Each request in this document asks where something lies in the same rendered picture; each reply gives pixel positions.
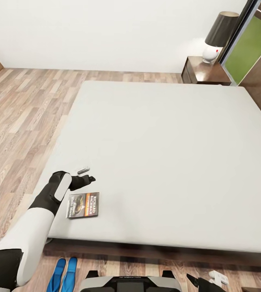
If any sandal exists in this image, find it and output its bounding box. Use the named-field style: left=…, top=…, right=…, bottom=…
left=61, top=257, right=77, bottom=292
left=46, top=258, right=66, bottom=292

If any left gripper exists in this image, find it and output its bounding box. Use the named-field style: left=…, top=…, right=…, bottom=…
left=70, top=175, right=96, bottom=191

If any hardback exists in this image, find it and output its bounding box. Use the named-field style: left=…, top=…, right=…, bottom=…
left=65, top=192, right=99, bottom=218

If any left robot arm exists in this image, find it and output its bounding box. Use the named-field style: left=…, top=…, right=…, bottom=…
left=0, top=165, right=96, bottom=292

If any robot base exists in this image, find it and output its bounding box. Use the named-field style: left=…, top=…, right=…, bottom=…
left=78, top=271, right=182, bottom=292

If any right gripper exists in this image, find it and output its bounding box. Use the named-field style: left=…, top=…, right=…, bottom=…
left=187, top=274, right=226, bottom=292

